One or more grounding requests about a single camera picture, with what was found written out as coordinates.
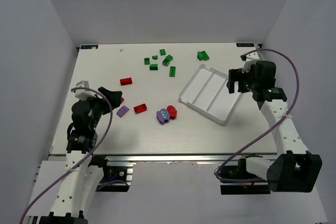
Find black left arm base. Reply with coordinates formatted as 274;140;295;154
89;156;130;193

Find red rounded lego brick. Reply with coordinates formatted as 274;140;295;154
166;105;177;119

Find green long lego plate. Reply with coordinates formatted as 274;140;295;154
200;51;209;61

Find red long lego brick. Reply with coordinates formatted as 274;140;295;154
120;78;133;86

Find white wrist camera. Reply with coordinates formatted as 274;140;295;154
71;80;98;101
240;52;260;73

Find purple paw print lego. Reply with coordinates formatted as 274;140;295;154
156;109;170;124

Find green small lego brick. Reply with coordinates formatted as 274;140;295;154
159;49;166;56

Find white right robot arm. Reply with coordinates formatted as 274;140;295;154
227;61;322;193

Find blue left corner label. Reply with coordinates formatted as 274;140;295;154
80;45;98;50

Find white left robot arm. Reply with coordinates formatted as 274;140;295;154
39;83;122;223

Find blue right corner label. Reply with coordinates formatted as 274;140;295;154
236;42;255;47

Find green long lego brick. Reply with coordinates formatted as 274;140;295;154
169;66;176;77

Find green square lego brick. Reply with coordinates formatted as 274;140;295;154
162;55;173;67

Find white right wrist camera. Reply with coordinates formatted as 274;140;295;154
240;52;260;73

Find aluminium table rail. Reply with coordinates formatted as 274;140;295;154
47;153;279;164

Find white three-compartment tray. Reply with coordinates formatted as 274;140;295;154
178;64;240;125

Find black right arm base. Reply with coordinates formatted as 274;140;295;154
214;158;270;195

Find purple square lego brick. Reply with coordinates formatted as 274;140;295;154
117;105;129;118

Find blue corner label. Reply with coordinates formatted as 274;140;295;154
80;45;98;50
236;42;255;47

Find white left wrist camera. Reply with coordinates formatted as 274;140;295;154
71;80;98;101

